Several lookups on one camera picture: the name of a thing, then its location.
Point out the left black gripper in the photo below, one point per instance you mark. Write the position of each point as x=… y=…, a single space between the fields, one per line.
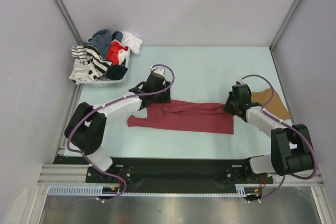
x=165 y=98

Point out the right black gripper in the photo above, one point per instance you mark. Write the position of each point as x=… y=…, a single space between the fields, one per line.
x=226 y=107

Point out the tan tank top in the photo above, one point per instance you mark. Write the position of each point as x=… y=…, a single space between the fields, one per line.
x=275 y=106

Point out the maroon garment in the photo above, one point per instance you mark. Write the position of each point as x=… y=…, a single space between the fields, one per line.
x=186 y=116

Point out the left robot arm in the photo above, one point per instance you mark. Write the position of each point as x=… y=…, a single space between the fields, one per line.
x=85 y=130

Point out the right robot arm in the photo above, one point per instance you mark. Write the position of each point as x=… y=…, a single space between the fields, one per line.
x=291 y=151

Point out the black garment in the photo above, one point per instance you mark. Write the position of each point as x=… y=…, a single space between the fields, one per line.
x=116 y=72

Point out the white laundry basket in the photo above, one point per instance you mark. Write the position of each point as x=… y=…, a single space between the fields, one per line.
x=105 y=80

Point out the white garment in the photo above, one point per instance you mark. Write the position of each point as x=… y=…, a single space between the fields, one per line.
x=131 y=41

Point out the red garment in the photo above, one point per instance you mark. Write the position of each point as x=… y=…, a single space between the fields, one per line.
x=117 y=53

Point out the striped garment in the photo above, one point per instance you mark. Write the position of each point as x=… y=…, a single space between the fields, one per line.
x=89 y=66

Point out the blue grey garment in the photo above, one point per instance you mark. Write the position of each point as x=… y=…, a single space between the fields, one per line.
x=102 y=40

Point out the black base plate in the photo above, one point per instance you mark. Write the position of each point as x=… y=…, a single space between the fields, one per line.
x=186 y=174

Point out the slotted cable duct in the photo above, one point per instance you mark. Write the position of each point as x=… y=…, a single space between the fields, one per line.
x=109 y=191

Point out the aluminium rail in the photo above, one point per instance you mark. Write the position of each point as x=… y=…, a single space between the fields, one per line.
x=62 y=175

